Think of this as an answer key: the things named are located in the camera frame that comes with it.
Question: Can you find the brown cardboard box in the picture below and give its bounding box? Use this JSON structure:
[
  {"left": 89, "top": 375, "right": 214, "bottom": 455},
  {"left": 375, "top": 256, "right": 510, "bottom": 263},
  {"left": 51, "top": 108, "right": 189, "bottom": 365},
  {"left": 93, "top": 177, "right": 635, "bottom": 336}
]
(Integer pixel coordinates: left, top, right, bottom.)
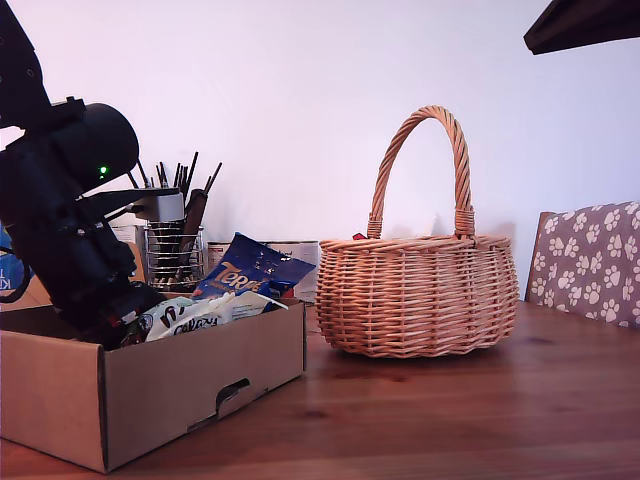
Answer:
[{"left": 0, "top": 292, "right": 307, "bottom": 474}]

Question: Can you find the paw print chair cover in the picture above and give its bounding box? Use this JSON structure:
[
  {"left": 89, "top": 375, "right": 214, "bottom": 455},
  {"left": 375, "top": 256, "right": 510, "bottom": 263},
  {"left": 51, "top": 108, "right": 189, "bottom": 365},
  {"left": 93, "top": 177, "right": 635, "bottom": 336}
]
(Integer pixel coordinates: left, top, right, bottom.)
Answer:
[{"left": 528, "top": 200, "right": 640, "bottom": 329}]

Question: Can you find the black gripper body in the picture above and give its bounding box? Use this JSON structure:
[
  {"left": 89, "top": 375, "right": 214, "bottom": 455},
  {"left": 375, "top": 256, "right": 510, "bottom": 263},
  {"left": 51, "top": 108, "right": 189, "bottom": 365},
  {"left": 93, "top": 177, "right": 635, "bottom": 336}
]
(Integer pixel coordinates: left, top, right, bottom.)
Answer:
[{"left": 7, "top": 214, "right": 166, "bottom": 346}]

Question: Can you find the tan wooden board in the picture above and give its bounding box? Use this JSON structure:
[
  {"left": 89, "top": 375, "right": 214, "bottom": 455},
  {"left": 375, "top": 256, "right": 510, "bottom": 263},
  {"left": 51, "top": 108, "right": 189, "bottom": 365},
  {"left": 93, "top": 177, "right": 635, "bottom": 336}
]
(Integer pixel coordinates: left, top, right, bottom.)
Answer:
[{"left": 121, "top": 241, "right": 147, "bottom": 284}]

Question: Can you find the brown wooden utensil handle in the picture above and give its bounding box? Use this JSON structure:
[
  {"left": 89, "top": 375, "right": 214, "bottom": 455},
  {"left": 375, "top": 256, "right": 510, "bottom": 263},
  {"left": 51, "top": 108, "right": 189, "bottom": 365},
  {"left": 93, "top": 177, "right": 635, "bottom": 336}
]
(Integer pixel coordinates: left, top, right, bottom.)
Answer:
[{"left": 183, "top": 188, "right": 210, "bottom": 251}]

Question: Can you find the small white container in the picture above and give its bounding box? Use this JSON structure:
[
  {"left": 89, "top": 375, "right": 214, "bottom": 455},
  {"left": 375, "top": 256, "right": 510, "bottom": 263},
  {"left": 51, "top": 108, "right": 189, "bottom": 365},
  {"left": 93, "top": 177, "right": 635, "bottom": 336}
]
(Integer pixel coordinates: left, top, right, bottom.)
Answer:
[{"left": 109, "top": 224, "right": 147, "bottom": 246}]

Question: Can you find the chrome wire utensil holder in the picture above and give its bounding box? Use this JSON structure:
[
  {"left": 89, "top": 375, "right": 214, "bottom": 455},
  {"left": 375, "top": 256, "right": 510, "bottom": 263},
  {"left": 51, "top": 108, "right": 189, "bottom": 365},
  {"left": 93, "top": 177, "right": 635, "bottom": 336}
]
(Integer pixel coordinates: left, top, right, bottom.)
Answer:
[{"left": 144, "top": 223, "right": 206, "bottom": 294}]

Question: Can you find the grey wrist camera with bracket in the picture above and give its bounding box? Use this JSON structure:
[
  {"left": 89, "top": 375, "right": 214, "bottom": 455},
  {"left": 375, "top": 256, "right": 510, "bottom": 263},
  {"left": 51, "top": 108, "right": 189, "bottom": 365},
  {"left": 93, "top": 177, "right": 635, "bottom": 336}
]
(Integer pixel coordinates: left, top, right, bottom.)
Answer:
[{"left": 74, "top": 185, "right": 186, "bottom": 222}]

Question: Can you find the white Galaxy egg bag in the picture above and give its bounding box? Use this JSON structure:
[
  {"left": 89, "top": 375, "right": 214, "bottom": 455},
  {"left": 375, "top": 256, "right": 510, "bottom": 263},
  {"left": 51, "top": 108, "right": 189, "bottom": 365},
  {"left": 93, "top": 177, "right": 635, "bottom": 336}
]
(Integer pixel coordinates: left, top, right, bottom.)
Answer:
[{"left": 141, "top": 291, "right": 291, "bottom": 344}]

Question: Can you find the woven wicker basket with handle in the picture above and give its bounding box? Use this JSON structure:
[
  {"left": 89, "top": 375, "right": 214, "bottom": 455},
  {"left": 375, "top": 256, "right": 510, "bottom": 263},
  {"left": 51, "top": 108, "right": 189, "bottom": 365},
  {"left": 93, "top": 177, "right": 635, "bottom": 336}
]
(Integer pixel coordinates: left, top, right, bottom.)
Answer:
[{"left": 313, "top": 104, "right": 521, "bottom": 360}]

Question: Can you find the blue Terry's egg bag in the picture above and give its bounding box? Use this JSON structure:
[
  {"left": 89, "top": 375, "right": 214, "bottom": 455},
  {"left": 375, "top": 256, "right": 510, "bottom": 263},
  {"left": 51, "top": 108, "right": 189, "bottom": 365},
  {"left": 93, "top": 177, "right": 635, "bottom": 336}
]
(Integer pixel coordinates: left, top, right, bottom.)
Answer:
[{"left": 191, "top": 231, "right": 318, "bottom": 302}]

